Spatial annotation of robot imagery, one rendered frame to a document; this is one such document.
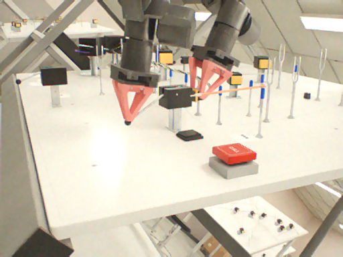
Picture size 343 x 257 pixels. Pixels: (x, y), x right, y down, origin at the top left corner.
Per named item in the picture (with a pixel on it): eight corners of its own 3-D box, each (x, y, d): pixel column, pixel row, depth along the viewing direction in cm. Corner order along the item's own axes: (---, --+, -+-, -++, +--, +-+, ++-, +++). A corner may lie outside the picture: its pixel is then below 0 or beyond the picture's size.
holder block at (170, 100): (158, 105, 77) (158, 86, 76) (181, 102, 79) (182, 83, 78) (167, 110, 73) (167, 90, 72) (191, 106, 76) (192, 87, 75)
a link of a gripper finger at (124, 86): (136, 115, 77) (142, 70, 75) (149, 124, 71) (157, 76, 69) (104, 114, 74) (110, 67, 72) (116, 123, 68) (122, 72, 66)
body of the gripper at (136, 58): (139, 75, 76) (144, 39, 74) (160, 85, 68) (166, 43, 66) (108, 73, 73) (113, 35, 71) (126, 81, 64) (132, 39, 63)
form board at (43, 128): (16, 79, 146) (15, 73, 145) (237, 66, 185) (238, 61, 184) (51, 245, 43) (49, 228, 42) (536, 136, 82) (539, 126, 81)
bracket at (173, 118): (165, 126, 79) (165, 104, 78) (174, 125, 80) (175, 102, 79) (175, 132, 75) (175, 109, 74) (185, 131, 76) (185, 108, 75)
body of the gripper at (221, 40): (210, 63, 84) (223, 33, 83) (238, 70, 75) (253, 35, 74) (187, 52, 80) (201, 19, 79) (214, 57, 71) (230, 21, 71)
